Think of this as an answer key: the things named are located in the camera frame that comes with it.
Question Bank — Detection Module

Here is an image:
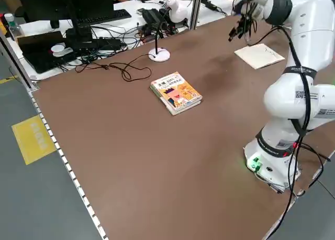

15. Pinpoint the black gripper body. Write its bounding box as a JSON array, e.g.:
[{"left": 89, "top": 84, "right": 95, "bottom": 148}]
[{"left": 237, "top": 13, "right": 259, "bottom": 29}]

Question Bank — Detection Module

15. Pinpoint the white lined notebook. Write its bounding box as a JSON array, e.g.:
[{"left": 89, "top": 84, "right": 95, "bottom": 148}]
[{"left": 233, "top": 42, "right": 286, "bottom": 70}]

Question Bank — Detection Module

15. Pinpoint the white desk lamp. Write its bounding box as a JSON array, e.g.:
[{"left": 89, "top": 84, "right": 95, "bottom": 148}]
[{"left": 148, "top": 0, "right": 189, "bottom": 63}]

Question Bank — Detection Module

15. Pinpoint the black ribbed power supply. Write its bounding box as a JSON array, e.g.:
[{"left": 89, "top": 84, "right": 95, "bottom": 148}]
[{"left": 141, "top": 8, "right": 168, "bottom": 28}]

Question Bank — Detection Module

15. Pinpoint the yellow cartoon cover book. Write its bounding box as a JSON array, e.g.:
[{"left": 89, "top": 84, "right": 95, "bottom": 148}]
[{"left": 150, "top": 71, "right": 204, "bottom": 112}]

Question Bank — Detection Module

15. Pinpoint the green spine book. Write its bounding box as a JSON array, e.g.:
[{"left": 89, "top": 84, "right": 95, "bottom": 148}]
[{"left": 149, "top": 85, "right": 202, "bottom": 117}]

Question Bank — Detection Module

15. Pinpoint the white side desk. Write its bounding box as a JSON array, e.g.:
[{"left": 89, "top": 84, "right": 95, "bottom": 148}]
[{"left": 5, "top": 0, "right": 252, "bottom": 81}]

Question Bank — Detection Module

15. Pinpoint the black keyboard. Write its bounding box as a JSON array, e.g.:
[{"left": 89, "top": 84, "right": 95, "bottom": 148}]
[{"left": 75, "top": 8, "right": 132, "bottom": 25}]

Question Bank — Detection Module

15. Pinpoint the white round dish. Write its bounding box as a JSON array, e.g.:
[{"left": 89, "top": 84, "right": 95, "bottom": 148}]
[{"left": 51, "top": 45, "right": 74, "bottom": 58}]

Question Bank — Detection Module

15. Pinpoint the black computer monitor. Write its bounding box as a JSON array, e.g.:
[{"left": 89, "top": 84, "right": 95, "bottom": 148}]
[{"left": 14, "top": 0, "right": 122, "bottom": 51}]

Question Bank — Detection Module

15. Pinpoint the black laptop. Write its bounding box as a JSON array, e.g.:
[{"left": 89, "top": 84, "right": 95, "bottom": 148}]
[{"left": 17, "top": 30, "right": 79, "bottom": 74}]

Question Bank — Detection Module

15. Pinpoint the white segmented table edge trim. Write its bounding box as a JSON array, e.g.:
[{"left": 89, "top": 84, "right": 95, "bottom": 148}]
[{"left": 27, "top": 89, "right": 109, "bottom": 240}]

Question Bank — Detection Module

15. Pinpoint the yellow floor sign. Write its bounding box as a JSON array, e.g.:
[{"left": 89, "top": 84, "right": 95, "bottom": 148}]
[{"left": 11, "top": 115, "right": 57, "bottom": 166}]

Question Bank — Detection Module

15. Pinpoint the aluminium frame post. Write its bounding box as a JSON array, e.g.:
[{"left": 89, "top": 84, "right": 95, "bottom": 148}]
[{"left": 187, "top": 0, "right": 204, "bottom": 31}]

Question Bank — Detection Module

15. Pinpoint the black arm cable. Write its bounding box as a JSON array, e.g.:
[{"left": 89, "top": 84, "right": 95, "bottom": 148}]
[{"left": 269, "top": 25, "right": 333, "bottom": 232}]

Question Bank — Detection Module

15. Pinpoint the black lamp cable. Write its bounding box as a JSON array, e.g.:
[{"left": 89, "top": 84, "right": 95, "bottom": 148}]
[{"left": 75, "top": 53, "right": 152, "bottom": 81}]

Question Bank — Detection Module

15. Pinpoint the aluminium desk frame rail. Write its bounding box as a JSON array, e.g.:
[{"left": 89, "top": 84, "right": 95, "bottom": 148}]
[{"left": 0, "top": 30, "right": 40, "bottom": 91}]

